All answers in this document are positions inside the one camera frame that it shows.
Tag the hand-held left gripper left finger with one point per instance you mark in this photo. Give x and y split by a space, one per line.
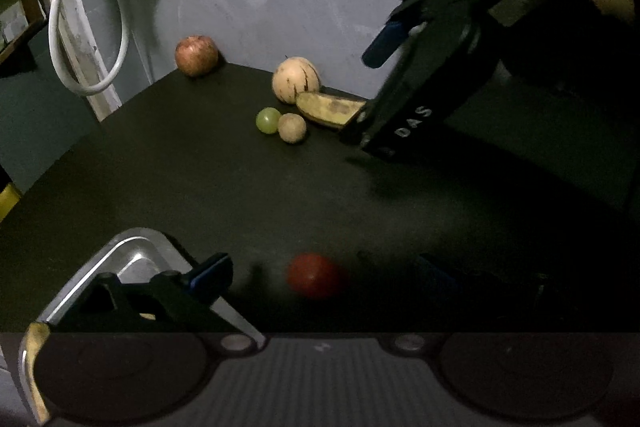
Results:
212 274

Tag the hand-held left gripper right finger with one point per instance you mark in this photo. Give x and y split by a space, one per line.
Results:
437 273

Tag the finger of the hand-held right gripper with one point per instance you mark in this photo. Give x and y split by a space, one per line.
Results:
410 127
387 41

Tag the metal tray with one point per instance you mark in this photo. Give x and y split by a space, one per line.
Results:
132 267

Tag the short dark-tipped banana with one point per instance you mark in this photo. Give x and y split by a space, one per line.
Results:
330 109

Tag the pale striped melon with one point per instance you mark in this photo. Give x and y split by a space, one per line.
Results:
296 79

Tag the red tomato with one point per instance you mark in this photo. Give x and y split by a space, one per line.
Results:
315 275

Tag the small brown round fruit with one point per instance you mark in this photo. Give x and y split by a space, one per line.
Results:
291 127

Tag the green grape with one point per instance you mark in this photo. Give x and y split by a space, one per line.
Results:
268 120

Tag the red apple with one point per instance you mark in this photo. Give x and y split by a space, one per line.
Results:
196 56

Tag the grey cabinet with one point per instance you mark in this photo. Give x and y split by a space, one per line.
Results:
45 122

